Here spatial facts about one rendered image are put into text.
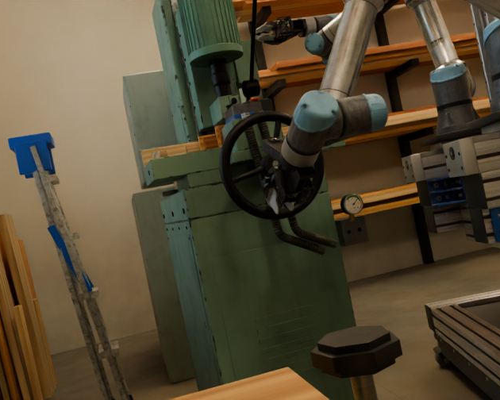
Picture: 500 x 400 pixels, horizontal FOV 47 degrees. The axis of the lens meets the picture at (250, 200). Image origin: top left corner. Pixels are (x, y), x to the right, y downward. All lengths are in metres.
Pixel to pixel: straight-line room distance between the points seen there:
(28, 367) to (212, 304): 1.31
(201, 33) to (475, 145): 0.88
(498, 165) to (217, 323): 0.85
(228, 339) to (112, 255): 2.48
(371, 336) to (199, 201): 1.35
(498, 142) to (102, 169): 3.04
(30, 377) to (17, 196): 1.66
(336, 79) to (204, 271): 0.68
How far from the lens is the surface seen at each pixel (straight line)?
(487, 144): 1.50
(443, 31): 2.24
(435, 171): 1.98
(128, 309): 4.10
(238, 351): 1.69
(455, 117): 2.02
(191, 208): 1.63
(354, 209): 1.72
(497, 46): 1.59
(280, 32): 2.27
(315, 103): 1.06
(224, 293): 1.66
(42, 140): 2.39
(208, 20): 1.85
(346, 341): 0.31
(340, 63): 1.28
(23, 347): 2.77
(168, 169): 1.63
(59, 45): 4.28
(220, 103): 1.81
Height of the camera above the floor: 0.72
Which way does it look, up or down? level
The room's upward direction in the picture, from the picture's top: 12 degrees counter-clockwise
